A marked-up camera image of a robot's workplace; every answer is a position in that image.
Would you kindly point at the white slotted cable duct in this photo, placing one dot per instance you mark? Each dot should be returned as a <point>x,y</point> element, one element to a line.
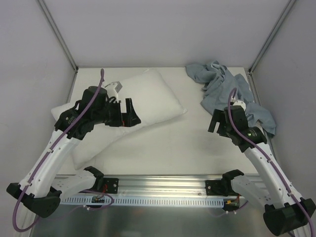
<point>146,201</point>

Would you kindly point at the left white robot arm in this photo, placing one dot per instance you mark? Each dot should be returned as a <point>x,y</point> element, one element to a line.
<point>38,191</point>

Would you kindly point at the grey-blue pillowcase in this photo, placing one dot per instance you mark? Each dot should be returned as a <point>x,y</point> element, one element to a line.
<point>218,82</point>

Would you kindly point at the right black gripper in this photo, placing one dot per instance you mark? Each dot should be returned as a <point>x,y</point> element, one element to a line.
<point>221,126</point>

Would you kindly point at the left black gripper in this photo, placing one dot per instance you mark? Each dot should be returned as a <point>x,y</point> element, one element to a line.
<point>124,114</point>

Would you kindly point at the white pillow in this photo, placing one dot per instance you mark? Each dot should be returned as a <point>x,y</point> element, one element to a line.
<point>103,147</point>

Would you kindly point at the left aluminium frame post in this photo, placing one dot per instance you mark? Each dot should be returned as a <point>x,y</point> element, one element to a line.
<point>52,24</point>

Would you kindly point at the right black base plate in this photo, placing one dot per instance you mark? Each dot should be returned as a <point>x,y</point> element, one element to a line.
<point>219,188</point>

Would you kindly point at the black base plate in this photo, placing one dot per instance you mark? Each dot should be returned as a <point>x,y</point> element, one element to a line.
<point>109,185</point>
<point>219,188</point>

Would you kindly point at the aluminium mounting rail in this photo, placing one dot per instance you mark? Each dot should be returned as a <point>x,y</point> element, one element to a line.
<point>182,186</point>

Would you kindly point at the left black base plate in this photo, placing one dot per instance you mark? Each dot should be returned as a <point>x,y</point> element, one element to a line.
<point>109,185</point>

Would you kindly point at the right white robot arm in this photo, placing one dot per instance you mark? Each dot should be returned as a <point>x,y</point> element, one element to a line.
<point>284,208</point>

